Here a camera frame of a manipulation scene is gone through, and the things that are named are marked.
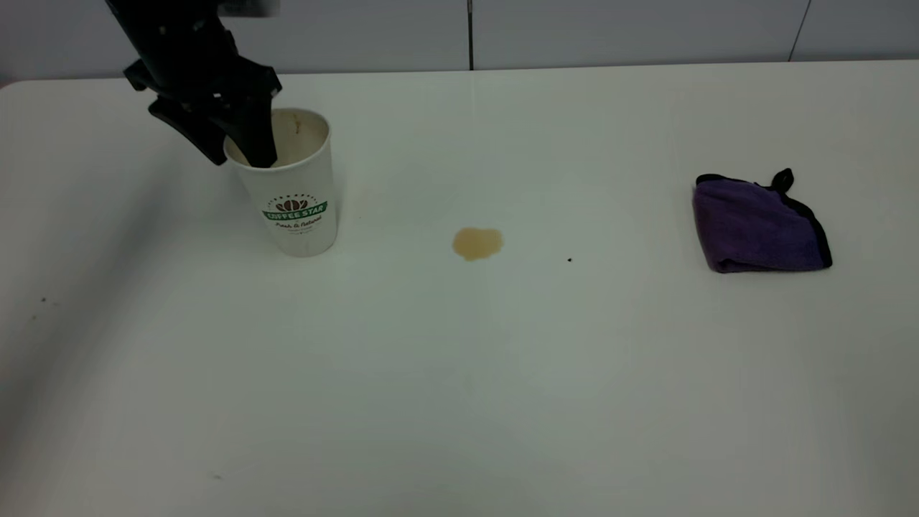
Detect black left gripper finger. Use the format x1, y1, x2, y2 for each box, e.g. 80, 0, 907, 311
148, 96, 230, 167
229, 96, 279, 170

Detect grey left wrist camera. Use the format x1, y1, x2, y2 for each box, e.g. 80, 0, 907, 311
215, 0, 281, 19

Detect white paper coffee cup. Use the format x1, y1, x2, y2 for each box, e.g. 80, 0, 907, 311
224, 108, 340, 258

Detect brown coffee spill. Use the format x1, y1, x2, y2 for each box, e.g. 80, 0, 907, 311
452, 227, 505, 262

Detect purple cloth with black trim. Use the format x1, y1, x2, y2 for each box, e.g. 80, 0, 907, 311
692, 168, 834, 274

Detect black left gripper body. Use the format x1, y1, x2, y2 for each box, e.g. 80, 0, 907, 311
123, 53, 283, 124

